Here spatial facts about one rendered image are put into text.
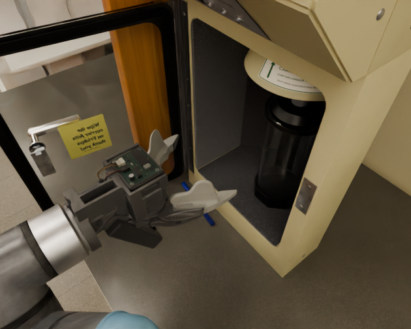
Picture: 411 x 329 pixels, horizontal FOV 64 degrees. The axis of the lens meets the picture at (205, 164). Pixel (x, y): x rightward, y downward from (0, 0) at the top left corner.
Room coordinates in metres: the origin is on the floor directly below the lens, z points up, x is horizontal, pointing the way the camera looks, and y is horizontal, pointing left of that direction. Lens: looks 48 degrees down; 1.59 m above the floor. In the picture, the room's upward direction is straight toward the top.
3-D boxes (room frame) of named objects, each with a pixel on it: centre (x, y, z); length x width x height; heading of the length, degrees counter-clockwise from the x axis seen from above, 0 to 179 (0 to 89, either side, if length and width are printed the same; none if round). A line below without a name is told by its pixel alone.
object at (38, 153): (0.37, 0.27, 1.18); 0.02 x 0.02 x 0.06; 29
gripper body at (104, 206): (0.25, 0.11, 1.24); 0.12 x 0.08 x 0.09; 128
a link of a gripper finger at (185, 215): (0.26, 0.05, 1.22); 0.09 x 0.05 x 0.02; 94
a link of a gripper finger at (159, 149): (0.35, 0.07, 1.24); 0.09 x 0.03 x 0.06; 162
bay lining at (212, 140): (0.48, -0.15, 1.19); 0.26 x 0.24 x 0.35; 38
